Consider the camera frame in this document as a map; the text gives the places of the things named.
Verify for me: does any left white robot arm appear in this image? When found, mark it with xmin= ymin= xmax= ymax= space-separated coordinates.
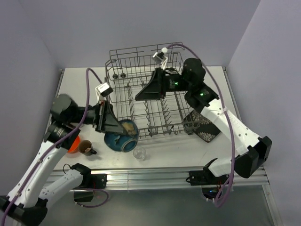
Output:
xmin=0 ymin=94 xmax=127 ymax=226

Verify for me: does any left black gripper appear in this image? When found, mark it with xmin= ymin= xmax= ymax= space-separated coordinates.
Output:
xmin=69 ymin=99 xmax=128 ymax=134

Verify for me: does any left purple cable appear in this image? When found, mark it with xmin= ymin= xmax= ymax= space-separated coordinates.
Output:
xmin=2 ymin=68 xmax=105 ymax=217

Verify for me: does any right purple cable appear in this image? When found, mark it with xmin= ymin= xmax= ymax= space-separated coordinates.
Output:
xmin=168 ymin=43 xmax=236 ymax=208

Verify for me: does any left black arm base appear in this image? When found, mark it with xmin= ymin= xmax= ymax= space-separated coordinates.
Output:
xmin=63 ymin=163 xmax=107 ymax=204

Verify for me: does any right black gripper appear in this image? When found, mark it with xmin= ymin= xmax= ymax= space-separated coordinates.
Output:
xmin=135 ymin=67 xmax=191 ymax=101

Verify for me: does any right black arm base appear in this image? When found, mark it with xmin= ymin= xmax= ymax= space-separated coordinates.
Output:
xmin=185 ymin=169 xmax=229 ymax=200

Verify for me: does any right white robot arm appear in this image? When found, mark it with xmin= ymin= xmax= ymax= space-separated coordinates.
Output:
xmin=135 ymin=58 xmax=272 ymax=184

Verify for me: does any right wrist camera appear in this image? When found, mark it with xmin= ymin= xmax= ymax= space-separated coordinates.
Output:
xmin=152 ymin=47 xmax=168 ymax=70

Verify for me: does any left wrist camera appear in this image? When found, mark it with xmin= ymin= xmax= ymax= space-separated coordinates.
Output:
xmin=95 ymin=82 xmax=113 ymax=103

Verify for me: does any dark brown mug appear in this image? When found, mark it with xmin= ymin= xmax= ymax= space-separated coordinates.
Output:
xmin=78 ymin=140 xmax=97 ymax=156

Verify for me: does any orange bowl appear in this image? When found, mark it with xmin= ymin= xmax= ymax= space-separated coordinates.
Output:
xmin=67 ymin=136 xmax=81 ymax=153

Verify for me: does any blue floral ceramic bowl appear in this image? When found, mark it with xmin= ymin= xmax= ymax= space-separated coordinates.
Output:
xmin=104 ymin=119 xmax=139 ymax=153

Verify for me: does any grey wire dish rack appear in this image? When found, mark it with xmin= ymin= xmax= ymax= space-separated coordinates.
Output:
xmin=105 ymin=43 xmax=199 ymax=139

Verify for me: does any aluminium mounting rail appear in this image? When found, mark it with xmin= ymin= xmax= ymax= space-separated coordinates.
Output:
xmin=46 ymin=164 xmax=270 ymax=193

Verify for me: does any clear drinking glass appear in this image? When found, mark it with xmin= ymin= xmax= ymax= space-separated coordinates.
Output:
xmin=133 ymin=146 xmax=147 ymax=161

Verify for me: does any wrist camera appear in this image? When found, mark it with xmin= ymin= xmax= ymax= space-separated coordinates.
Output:
xmin=95 ymin=82 xmax=113 ymax=103
xmin=152 ymin=47 xmax=168 ymax=70

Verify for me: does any black floral square plate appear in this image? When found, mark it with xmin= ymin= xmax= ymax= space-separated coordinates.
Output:
xmin=183 ymin=110 xmax=221 ymax=143

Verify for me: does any purple cable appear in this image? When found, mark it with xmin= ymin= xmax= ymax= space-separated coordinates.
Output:
xmin=2 ymin=68 xmax=105 ymax=217
xmin=168 ymin=43 xmax=236 ymax=208

